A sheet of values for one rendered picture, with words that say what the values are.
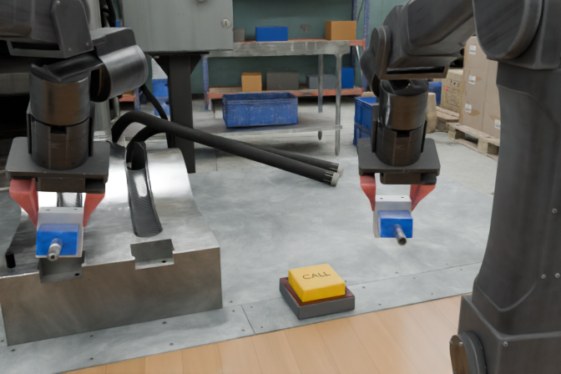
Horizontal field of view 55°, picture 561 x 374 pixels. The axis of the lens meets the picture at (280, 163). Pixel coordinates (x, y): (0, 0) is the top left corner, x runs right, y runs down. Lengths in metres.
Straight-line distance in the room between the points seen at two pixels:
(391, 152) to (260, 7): 6.67
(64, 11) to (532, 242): 0.44
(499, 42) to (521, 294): 0.18
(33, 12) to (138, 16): 0.98
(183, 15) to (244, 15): 5.79
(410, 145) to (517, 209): 0.28
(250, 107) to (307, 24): 3.17
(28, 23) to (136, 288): 0.35
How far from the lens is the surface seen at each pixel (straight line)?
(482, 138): 4.77
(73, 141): 0.60
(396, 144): 0.67
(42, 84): 0.57
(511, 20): 0.37
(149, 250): 0.74
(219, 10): 1.53
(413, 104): 0.64
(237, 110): 4.40
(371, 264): 0.86
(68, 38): 0.55
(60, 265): 0.74
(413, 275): 0.84
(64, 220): 0.69
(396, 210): 0.76
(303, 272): 0.75
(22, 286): 0.71
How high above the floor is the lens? 1.18
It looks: 16 degrees down
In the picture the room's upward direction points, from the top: 1 degrees counter-clockwise
